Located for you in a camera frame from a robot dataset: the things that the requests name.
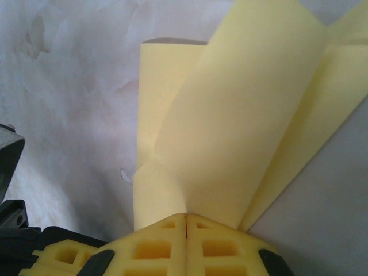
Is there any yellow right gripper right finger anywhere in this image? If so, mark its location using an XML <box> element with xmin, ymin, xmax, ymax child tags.
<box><xmin>186</xmin><ymin>213</ymin><xmax>296</xmax><ymax>276</ymax></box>

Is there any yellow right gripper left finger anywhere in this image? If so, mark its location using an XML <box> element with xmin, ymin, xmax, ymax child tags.
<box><xmin>80</xmin><ymin>212</ymin><xmax>187</xmax><ymax>276</ymax></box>

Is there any yellow paper sheet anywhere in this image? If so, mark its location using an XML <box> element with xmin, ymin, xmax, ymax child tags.
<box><xmin>132</xmin><ymin>0</ymin><xmax>368</xmax><ymax>232</ymax></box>

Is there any small white scrap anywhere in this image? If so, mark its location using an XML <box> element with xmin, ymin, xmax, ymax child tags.
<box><xmin>120</xmin><ymin>168</ymin><xmax>134</xmax><ymax>185</ymax></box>

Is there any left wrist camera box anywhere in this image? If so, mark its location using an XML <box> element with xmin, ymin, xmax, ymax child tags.
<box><xmin>0</xmin><ymin>123</ymin><xmax>26</xmax><ymax>202</ymax></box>

